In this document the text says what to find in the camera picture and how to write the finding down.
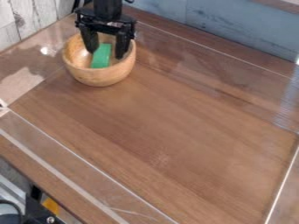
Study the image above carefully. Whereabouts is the clear acrylic barrier wall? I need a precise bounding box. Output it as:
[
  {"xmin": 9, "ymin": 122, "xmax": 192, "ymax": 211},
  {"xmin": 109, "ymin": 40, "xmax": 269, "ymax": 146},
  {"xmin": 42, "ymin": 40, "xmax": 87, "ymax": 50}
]
[{"xmin": 0, "ymin": 12, "xmax": 299, "ymax": 224}]

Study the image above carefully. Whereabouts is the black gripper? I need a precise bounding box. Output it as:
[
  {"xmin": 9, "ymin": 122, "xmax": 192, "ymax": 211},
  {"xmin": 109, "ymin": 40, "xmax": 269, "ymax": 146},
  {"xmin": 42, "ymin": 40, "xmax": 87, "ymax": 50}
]
[{"xmin": 75, "ymin": 8, "xmax": 137, "ymax": 60}]

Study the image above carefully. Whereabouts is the yellow label sticker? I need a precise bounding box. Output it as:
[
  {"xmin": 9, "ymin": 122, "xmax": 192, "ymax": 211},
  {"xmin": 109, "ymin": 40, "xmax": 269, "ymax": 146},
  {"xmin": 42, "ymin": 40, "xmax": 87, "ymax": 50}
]
[{"xmin": 42, "ymin": 198, "xmax": 61, "ymax": 215}]

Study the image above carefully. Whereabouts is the black cable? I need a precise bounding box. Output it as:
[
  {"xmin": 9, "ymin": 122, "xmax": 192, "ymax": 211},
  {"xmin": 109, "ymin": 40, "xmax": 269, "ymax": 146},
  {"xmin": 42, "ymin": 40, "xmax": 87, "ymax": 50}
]
[{"xmin": 0, "ymin": 199, "xmax": 25, "ymax": 220}]

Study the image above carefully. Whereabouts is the black metal mount with screw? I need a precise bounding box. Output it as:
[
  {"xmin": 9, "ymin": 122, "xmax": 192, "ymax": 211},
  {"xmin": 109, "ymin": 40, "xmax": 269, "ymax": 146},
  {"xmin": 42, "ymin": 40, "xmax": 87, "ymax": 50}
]
[{"xmin": 23, "ymin": 185, "xmax": 67, "ymax": 224}]

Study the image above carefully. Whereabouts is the green rectangular block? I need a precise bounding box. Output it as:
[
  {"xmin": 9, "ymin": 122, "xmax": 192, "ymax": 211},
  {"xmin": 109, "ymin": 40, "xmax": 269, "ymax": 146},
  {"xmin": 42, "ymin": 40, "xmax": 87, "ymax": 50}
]
[{"xmin": 90, "ymin": 43, "xmax": 113, "ymax": 68}]

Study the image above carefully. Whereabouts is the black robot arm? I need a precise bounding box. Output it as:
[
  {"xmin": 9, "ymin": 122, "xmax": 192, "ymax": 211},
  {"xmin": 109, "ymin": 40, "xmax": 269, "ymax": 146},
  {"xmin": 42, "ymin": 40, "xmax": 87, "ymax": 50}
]
[{"xmin": 75, "ymin": 0, "xmax": 137, "ymax": 60}]

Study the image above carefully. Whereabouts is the brown wooden bowl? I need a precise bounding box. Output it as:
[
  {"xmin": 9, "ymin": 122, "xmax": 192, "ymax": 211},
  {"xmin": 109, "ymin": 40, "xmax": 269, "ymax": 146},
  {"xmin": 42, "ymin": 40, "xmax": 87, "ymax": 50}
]
[{"xmin": 62, "ymin": 33, "xmax": 137, "ymax": 87}]

